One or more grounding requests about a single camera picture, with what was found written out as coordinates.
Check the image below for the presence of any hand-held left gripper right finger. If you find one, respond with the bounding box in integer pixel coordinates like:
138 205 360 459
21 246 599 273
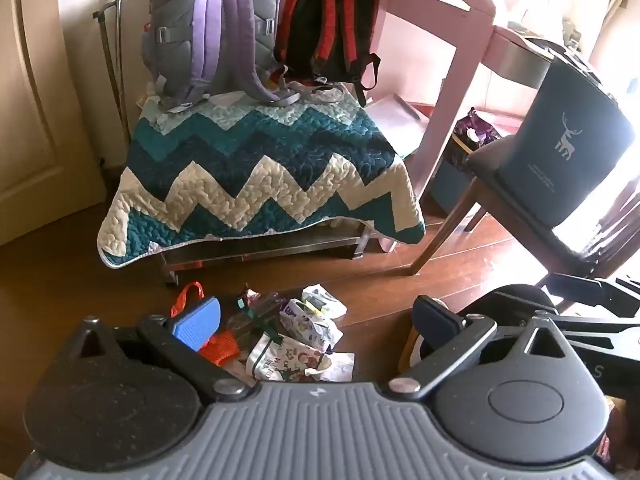
390 295 576 398

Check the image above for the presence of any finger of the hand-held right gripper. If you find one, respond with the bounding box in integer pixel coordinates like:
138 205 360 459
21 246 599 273
479 284 640 350
545 272 640 311

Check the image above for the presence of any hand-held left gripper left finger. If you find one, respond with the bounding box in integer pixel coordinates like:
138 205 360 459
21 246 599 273
75 296 253 403

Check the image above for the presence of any clear plastic packaging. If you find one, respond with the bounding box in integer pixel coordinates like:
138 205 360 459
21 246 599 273
227 292 286 342

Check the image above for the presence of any printed white gift bag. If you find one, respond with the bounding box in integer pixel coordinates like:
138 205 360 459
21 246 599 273
247 332 356 383

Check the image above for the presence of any dark blue deer-print bin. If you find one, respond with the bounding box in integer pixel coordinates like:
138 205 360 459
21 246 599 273
495 50 635 228

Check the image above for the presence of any orange mesh bag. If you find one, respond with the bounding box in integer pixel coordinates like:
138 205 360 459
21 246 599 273
170 281 238 366

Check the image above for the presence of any white yellow object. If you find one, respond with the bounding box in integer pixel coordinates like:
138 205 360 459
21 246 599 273
400 330 426 373

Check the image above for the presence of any small white wrapper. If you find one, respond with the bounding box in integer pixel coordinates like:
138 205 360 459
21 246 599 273
301 284 347 319

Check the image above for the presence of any crumpled white printed wrapper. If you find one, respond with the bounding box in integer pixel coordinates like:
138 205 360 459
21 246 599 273
280 299 343 351

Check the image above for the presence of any blue storage box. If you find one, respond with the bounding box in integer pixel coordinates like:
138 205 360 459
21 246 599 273
429 135 476 211

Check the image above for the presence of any wooden chair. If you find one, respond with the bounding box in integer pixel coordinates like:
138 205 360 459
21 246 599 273
410 135 640 311

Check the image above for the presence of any teal white zigzag quilt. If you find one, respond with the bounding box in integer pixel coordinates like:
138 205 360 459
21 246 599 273
96 82 426 271

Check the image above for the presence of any purple plastic bag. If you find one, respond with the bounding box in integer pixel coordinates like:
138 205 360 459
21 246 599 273
452 107 502 153

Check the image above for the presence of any white flat board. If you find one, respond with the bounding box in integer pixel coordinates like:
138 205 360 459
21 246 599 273
372 94 431 158

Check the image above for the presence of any pink desk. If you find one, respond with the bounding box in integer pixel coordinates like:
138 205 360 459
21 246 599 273
372 0 601 255

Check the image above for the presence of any purple grey backpack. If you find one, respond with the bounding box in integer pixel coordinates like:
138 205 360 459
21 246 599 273
141 0 301 111

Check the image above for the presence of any black red backpack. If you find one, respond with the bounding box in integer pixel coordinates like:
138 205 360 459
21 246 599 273
272 0 382 107

